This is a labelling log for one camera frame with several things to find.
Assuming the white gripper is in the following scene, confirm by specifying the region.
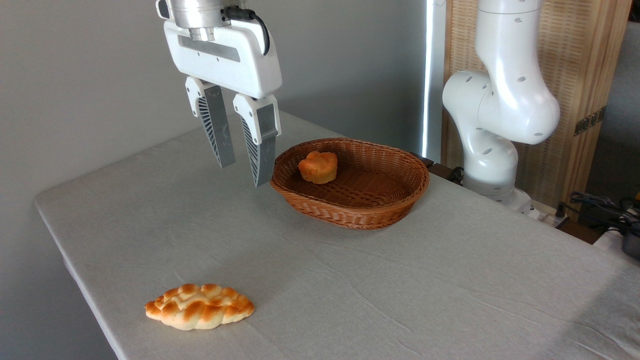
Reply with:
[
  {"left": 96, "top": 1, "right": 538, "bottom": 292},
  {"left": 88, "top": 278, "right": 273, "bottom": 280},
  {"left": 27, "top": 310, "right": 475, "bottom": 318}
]
[{"left": 163, "top": 19, "right": 283, "bottom": 188}]

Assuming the small round orange bread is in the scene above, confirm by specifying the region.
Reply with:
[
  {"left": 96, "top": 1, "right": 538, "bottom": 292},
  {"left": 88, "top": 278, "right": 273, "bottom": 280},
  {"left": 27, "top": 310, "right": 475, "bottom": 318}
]
[{"left": 298, "top": 151, "right": 339, "bottom": 185}]

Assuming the braided golden bread loaf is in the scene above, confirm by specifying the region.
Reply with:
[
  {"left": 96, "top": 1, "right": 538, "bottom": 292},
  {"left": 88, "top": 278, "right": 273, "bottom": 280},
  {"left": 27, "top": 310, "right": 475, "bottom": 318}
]
[{"left": 145, "top": 283, "right": 255, "bottom": 331}]

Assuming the brown woven wicker basket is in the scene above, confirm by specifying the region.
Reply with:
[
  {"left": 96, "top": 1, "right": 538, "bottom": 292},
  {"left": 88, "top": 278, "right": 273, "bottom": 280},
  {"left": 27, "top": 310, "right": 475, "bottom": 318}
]
[{"left": 270, "top": 138, "right": 430, "bottom": 230}]

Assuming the grey tablecloth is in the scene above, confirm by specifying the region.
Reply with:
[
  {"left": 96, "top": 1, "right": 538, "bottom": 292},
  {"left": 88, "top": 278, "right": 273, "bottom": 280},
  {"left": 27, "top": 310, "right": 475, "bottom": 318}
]
[{"left": 34, "top": 106, "right": 640, "bottom": 360}]

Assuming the dark metal screen hinge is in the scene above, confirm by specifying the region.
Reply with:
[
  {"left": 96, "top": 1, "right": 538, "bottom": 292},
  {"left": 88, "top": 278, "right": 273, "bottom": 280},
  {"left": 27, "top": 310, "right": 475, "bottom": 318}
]
[{"left": 574, "top": 106, "right": 607, "bottom": 137}]

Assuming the dark grey box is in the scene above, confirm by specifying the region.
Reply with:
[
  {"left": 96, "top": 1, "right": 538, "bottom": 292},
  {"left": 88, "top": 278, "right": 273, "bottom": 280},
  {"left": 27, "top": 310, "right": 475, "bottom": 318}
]
[{"left": 622, "top": 230, "right": 640, "bottom": 260}]

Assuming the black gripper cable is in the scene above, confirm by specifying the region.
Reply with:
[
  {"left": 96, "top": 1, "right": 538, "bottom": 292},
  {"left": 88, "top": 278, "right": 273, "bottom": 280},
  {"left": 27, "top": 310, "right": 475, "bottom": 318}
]
[{"left": 225, "top": 6, "right": 271, "bottom": 56}]

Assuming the white vertical post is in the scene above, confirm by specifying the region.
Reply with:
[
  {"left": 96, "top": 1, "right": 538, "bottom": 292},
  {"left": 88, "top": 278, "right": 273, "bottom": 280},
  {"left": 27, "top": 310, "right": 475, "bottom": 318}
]
[{"left": 421, "top": 0, "right": 447, "bottom": 164}]

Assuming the black cable bundle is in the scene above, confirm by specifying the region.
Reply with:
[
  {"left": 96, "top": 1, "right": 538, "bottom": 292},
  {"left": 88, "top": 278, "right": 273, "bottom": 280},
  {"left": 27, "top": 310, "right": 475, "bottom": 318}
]
[{"left": 556, "top": 191, "right": 640, "bottom": 237}]

